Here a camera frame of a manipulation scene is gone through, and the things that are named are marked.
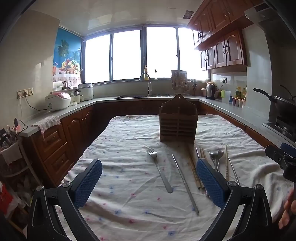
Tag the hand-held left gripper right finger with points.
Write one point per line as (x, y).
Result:
(209, 183)

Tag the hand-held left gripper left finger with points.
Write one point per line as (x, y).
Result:
(89, 183)

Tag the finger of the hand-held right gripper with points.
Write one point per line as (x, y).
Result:
(275, 155)
(288, 147)

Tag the wooden utensil holder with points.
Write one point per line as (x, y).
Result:
(178, 120)

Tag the person's right hand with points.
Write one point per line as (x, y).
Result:
(288, 208)

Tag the metal spoon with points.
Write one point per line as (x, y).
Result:
(212, 155)

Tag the white floral tablecloth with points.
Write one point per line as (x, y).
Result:
(129, 166)

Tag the wooden base cabinets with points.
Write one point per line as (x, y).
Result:
(60, 146)

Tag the row of spice jars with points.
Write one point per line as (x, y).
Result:
(238, 102)

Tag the white storage rack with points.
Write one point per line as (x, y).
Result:
(20, 171)

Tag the group of oil bottles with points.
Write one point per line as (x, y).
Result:
(240, 92)

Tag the lace cloth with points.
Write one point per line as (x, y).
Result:
(49, 121)

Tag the grey kitchen countertop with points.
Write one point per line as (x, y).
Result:
(76, 109)

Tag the green white cutting board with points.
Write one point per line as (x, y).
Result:
(225, 96)

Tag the red plastic bag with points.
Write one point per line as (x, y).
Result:
(5, 199)

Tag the white blender jug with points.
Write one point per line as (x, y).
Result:
(75, 97)

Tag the white pink rice cooker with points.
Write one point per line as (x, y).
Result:
(57, 100)

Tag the steel electric kettle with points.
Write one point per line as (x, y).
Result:
(211, 91)

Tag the white steamer pot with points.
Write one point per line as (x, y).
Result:
(86, 91)

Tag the dark utensil stand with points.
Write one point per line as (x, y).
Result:
(194, 88)

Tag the white countertop box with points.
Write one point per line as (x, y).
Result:
(57, 85)

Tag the steel kitchen sink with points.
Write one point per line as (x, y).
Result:
(143, 95)

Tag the knife rack with knives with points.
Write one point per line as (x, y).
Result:
(178, 80)

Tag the chrome kitchen faucet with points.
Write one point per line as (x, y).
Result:
(149, 87)

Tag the clear pump dispenser bottle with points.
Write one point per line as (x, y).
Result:
(156, 75)

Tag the yellow soap bottle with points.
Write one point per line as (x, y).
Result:
(146, 74)

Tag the range hood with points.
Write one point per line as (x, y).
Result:
(272, 20)

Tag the wooden upper cabinets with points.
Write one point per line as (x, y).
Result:
(222, 34)

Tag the tropical fruit printed blind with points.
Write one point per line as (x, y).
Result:
(68, 51)

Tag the kitchen window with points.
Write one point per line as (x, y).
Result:
(127, 53)

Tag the ceiling vent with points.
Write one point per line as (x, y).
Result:
(187, 14)

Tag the white wall socket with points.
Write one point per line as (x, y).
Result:
(223, 80)

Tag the wall power outlet strip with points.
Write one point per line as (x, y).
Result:
(25, 92)

